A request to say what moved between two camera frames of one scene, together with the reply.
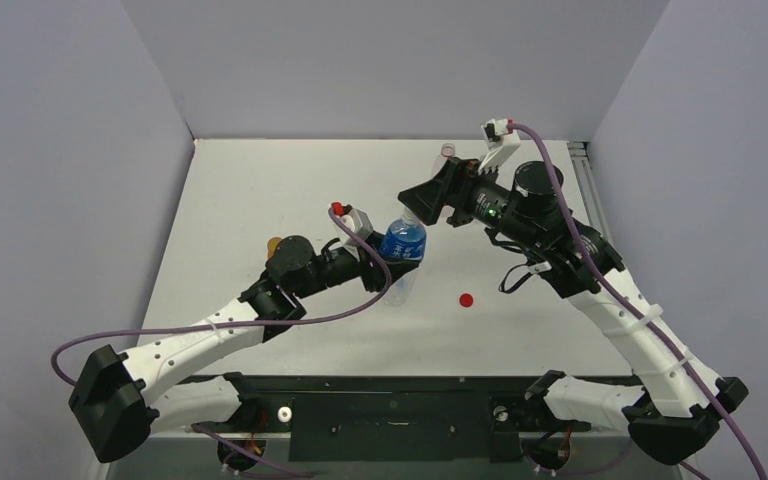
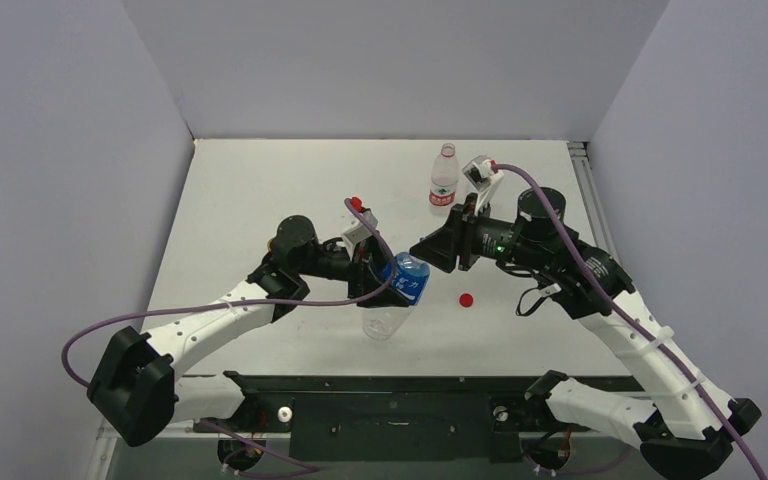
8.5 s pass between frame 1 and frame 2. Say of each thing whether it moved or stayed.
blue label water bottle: moved
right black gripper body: moved
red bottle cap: stayed
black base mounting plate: stayed
